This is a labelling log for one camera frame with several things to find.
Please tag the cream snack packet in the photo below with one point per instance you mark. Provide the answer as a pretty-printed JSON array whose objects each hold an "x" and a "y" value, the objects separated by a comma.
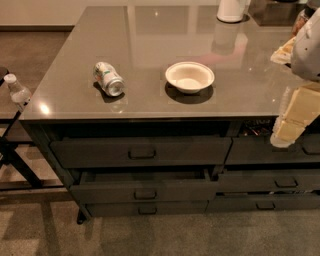
[{"x": 283, "y": 54}]

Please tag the glass jar of snacks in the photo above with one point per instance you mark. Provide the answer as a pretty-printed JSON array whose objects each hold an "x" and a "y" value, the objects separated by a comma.
[{"x": 300, "y": 21}]

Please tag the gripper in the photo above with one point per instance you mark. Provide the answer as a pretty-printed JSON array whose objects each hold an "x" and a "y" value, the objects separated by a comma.
[{"x": 307, "y": 50}]

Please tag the white cylindrical container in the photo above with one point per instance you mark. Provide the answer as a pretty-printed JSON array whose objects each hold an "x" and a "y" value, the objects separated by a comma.
[{"x": 231, "y": 11}]

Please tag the drawer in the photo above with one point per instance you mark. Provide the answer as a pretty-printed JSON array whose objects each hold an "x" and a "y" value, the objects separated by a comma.
[
  {"x": 258, "y": 150},
  {"x": 143, "y": 208},
  {"x": 269, "y": 180},
  {"x": 264, "y": 203},
  {"x": 194, "y": 185},
  {"x": 140, "y": 151}
]

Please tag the dark grey drawer cabinet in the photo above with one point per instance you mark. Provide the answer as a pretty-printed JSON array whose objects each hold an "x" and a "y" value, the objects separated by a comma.
[{"x": 141, "y": 42}]

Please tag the crushed silver soda can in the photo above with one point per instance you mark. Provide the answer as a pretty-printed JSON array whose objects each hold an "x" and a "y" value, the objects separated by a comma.
[{"x": 108, "y": 79}]

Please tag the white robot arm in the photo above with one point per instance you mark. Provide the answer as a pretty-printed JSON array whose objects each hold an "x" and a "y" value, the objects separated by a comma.
[{"x": 305, "y": 56}]

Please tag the black side table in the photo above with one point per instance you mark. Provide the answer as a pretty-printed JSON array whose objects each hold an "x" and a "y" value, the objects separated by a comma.
[{"x": 13, "y": 135}]

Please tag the white paper bowl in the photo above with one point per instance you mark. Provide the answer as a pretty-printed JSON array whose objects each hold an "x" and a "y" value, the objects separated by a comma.
[{"x": 189, "y": 77}]

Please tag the clear plastic water bottle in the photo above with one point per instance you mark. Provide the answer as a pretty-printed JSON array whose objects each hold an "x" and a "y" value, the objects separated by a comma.
[{"x": 20, "y": 95}]

